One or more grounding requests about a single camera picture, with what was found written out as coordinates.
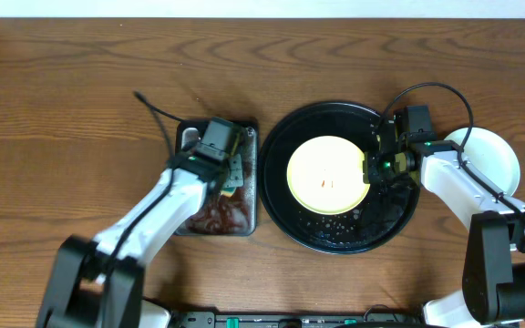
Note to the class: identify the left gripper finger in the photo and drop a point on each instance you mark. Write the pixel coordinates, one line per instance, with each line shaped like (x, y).
(235, 174)
(248, 146)

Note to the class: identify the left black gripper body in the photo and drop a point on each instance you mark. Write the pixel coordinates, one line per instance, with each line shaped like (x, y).
(233, 174)

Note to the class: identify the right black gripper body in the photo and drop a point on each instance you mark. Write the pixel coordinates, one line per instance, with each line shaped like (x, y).
(386, 169)

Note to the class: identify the green yellow sponge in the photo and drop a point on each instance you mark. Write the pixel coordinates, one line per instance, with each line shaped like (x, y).
(228, 192)

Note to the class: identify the yellow plate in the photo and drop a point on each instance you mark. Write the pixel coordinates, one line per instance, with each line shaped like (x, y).
(326, 176)

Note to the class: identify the pale green plate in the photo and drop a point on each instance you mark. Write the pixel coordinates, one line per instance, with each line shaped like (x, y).
(494, 158)

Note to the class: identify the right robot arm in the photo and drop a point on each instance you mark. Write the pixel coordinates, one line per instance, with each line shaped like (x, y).
(493, 281)

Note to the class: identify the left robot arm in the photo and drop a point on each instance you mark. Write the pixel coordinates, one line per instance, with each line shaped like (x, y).
(99, 282)

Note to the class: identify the round black tray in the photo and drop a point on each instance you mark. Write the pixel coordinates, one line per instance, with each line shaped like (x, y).
(378, 218)

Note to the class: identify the rectangular metal soapy tray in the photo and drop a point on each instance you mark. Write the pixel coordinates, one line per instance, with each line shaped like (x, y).
(235, 216)

